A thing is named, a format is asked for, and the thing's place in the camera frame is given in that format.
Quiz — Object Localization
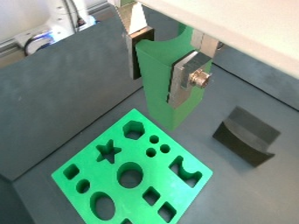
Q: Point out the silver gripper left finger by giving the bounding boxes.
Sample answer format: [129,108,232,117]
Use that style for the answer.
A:
[116,3,155,80]

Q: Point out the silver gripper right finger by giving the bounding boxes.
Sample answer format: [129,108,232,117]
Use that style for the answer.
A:
[167,30,221,109]

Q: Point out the green arch block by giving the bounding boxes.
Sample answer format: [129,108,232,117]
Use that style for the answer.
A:
[135,24,204,130]

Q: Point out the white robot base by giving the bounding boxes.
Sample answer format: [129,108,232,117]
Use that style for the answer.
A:
[13,0,96,56]

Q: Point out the black arch holder block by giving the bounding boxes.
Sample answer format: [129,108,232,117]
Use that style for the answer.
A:
[212,107,280,167]

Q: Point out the green shape sorter board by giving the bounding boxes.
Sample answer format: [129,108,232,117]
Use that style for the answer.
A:
[51,109,212,224]

